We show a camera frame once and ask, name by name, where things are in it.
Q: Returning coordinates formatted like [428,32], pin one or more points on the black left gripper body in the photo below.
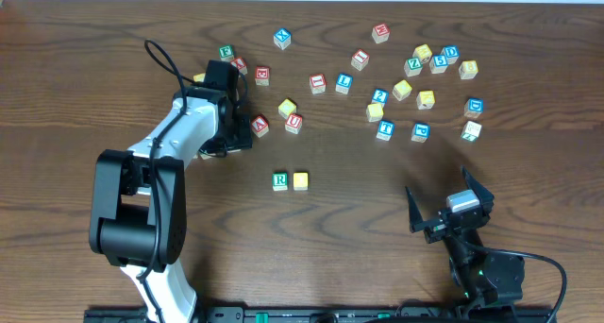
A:
[243,131]

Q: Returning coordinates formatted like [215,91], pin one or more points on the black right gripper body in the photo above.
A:
[439,225]

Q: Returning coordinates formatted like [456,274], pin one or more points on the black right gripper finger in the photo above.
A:
[485,197]
[415,217]

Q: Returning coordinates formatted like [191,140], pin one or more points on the green R block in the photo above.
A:
[280,181]

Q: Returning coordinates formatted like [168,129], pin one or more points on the yellow o block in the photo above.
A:
[286,108]
[301,181]

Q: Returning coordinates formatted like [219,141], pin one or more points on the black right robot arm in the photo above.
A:
[487,278]

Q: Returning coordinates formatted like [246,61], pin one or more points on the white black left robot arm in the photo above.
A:
[139,216]

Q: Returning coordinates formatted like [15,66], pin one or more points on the red X block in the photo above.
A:
[240,64]

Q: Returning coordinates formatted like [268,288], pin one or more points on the yellow block far left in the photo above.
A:
[199,77]

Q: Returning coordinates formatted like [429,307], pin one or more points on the green F block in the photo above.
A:
[226,53]

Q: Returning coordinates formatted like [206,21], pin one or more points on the red E block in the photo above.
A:
[262,76]

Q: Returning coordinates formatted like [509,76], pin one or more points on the red A block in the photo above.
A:
[260,126]

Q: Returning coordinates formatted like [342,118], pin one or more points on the green 7 block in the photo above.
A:
[471,131]

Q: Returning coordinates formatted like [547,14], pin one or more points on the blue X block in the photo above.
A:
[282,38]

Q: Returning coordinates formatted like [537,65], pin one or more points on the red U block right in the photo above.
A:
[293,123]

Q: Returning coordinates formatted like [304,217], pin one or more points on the blue P block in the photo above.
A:
[420,132]

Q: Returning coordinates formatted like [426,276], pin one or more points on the blue D block lower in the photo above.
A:
[473,108]

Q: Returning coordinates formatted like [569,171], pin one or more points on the blue d block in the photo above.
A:
[473,108]
[451,53]

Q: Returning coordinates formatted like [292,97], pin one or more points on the red I block lower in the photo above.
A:
[318,83]

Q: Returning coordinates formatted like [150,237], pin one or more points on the red i block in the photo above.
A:
[318,83]
[360,59]

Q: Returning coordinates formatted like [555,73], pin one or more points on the blue T block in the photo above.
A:
[385,130]

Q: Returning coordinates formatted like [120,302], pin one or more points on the yellow K block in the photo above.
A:
[425,100]

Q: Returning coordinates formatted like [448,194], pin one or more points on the yellow S block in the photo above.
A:
[374,112]

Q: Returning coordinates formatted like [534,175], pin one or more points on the blue L block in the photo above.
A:
[343,83]

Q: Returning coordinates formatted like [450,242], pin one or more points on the yellow 8 block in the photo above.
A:
[468,69]

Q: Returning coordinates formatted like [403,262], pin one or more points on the blue 2 block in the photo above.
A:
[380,97]

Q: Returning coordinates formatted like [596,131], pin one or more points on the yellow block centre right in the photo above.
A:
[402,90]

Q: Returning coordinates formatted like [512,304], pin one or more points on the red I block upper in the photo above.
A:
[360,59]

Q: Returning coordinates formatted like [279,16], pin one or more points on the blue 5 block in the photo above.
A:
[438,64]

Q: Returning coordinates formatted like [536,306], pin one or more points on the blue D block upper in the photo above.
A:
[451,53]

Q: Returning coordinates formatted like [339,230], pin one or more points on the green Z block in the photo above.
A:
[413,67]

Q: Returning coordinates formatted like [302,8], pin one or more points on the yellow monkey block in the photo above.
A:
[422,53]

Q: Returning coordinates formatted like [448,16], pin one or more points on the red H block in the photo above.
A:
[380,33]

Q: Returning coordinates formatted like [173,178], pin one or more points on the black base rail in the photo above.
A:
[404,313]

